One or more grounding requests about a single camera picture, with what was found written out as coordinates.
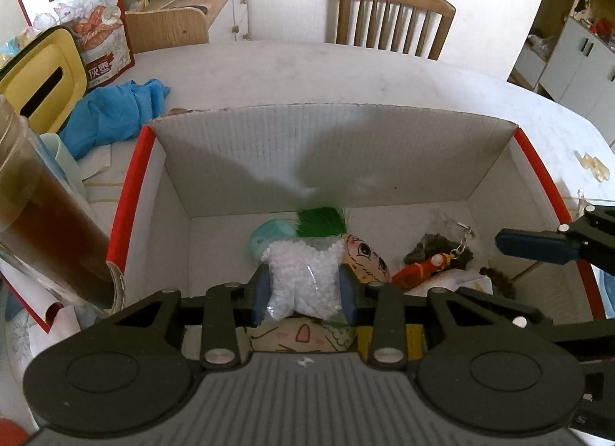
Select jar of brown liquid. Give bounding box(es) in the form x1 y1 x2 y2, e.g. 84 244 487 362
0 95 117 313

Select pale blue wrapped packet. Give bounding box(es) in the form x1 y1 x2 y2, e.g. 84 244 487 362
0 26 40 68

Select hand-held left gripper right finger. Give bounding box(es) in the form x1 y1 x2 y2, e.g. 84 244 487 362
338 264 503 368

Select pale green folder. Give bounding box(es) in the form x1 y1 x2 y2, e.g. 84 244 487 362
40 131 90 198

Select wooden side cabinet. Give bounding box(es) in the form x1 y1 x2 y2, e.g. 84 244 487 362
124 0 251 56

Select white cardboard box red edges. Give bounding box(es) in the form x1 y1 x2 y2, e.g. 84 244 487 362
106 103 609 361

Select small amber plastic toy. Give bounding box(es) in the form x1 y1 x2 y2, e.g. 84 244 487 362
574 151 609 184

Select green tassel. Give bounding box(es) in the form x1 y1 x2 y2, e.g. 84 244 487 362
294 207 347 239

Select blue cloth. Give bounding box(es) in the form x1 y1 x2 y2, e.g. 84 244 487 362
60 78 172 159

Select clear bag of white beads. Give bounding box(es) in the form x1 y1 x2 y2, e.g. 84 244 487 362
262 236 347 320

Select white wall cabinet unit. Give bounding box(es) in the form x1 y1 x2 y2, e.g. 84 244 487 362
507 0 615 144

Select yellow flat item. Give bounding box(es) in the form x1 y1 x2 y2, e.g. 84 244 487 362
358 325 424 356

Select red figure keychain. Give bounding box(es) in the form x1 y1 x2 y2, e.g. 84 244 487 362
391 253 453 289

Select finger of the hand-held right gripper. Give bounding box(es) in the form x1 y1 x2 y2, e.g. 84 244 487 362
495 205 615 280
459 288 615 363

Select brown bead string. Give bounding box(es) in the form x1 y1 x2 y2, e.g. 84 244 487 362
479 265 518 301

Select red printed snack bag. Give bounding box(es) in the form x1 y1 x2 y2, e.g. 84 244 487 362
17 0 136 90

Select yellow tissue box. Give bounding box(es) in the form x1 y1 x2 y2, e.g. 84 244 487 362
0 26 90 136

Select open-mouth cartoon face pouch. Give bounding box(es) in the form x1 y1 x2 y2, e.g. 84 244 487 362
247 315 357 354

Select pale teal soft toy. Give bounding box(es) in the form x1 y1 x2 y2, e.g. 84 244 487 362
250 218 299 263

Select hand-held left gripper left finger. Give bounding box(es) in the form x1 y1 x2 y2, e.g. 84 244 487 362
113 265 273 371

